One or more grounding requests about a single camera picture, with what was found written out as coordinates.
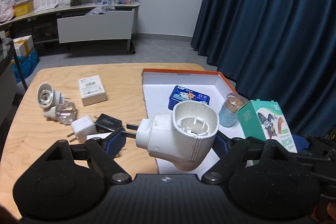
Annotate black charger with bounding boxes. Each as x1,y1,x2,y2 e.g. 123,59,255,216
95,114,122,133

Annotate white rounded charger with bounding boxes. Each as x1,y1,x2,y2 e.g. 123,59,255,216
67,115,97,143

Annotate white mosquito plug heater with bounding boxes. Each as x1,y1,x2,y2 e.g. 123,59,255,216
135,101,219,172

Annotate teal white product box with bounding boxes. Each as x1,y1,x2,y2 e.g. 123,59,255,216
237,100,297,153

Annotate clear liquid refill bottle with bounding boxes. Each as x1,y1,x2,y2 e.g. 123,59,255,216
43,102,77,125

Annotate white power adapter box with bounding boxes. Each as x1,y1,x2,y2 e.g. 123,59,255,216
78,75,107,106

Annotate white socket plug heater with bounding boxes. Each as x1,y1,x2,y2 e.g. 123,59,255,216
37,83,68,110

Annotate white square charger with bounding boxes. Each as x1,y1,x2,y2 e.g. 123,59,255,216
86,132,111,140

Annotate right hand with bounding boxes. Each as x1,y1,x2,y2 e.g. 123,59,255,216
311,201,336,224

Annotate orange white cardboard box lid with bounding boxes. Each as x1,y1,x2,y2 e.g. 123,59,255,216
135,69,244,176

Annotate blue plastic bag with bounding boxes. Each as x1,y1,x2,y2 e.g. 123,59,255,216
11,48,39,83

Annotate tv stand cabinet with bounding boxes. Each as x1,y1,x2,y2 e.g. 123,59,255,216
1,2,139,53

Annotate blue curtain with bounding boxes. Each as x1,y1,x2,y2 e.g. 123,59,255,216
191,0,335,136

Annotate cardboard box on floor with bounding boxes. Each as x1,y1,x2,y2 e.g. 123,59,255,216
13,35,34,57

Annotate plastic bags in drawer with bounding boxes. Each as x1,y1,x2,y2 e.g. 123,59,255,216
86,5,116,15

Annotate clutter of small boxes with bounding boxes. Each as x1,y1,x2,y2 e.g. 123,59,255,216
94,0,135,6

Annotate white router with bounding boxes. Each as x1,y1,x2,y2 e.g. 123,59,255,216
35,0,59,11

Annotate yellow box on stand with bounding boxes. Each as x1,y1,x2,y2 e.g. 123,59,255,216
14,0,34,17

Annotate pink plastic bag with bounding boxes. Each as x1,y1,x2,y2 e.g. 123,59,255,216
0,0,15,23

